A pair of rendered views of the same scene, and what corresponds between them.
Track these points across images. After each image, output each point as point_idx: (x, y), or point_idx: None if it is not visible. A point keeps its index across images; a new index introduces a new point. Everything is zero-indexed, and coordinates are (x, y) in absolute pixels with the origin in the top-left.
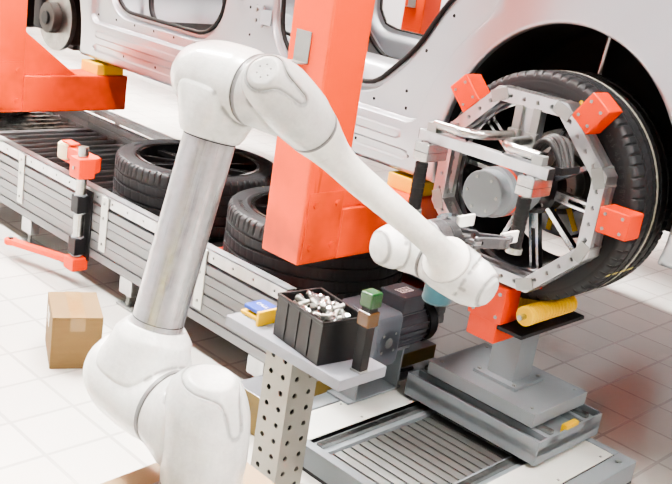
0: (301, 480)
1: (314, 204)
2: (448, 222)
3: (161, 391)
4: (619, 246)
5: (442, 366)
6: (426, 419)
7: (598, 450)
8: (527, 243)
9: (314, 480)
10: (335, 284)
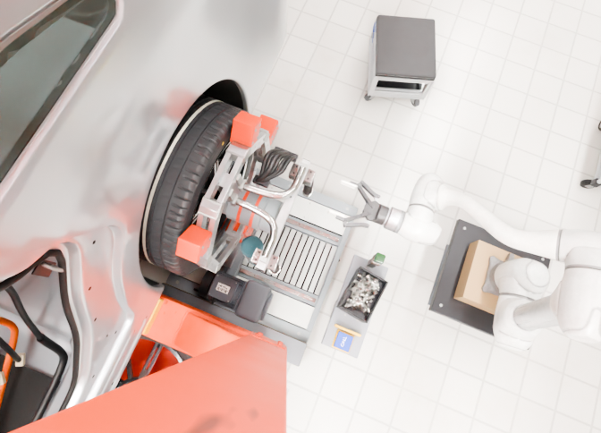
0: (328, 302)
1: (282, 344)
2: (385, 211)
3: (540, 295)
4: None
5: (232, 258)
6: (246, 263)
7: None
8: None
9: (325, 297)
10: None
